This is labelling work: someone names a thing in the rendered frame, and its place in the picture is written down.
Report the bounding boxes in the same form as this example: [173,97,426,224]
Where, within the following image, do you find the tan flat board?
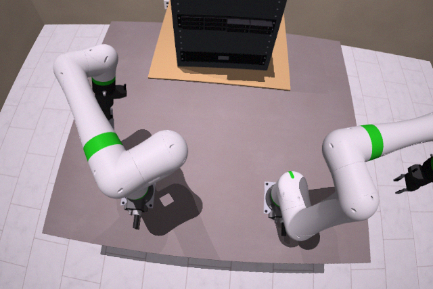
[148,1,290,91]

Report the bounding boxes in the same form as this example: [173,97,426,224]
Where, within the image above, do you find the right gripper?
[393,154,433,194]

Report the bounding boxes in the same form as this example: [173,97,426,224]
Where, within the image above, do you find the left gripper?
[92,79,127,129]

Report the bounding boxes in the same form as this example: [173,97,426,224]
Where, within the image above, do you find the dark grey metal rack frame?
[170,0,287,70]

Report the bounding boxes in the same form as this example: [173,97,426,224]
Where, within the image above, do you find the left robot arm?
[53,44,188,229]

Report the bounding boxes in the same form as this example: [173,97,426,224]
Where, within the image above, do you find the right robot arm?
[265,112,433,241]

